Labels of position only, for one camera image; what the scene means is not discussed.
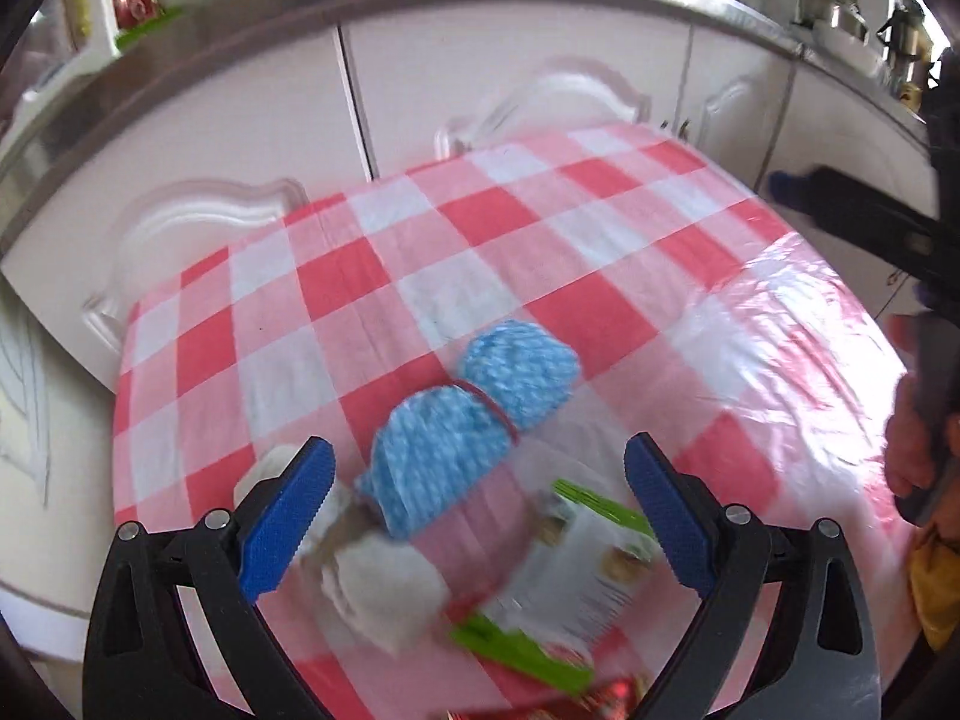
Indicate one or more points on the white cabinet door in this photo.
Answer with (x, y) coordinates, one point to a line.
(187, 127)
(525, 60)
(739, 97)

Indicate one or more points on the person's right forearm yellow sleeve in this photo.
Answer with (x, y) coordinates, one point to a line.
(937, 592)

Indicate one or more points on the person's right hand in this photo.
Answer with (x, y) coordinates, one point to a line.
(907, 442)

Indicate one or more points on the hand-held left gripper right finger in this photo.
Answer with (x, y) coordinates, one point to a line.
(675, 525)

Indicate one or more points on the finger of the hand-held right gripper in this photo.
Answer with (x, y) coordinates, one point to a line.
(855, 214)

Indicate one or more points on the steel kettle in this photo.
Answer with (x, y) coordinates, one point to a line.
(821, 7)

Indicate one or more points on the white dish rack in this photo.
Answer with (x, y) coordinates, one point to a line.
(101, 30)

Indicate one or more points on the shiny red wrapper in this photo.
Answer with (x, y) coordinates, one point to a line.
(607, 699)

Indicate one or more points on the red white checkered tablecloth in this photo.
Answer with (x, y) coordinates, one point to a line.
(525, 240)

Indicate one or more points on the green and white snack packet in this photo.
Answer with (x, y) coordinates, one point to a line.
(577, 577)

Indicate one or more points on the blue mesh cloth roll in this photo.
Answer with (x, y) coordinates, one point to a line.
(450, 450)

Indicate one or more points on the steel countertop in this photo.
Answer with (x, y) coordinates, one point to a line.
(300, 7)

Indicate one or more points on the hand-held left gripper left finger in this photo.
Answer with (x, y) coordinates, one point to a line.
(289, 517)

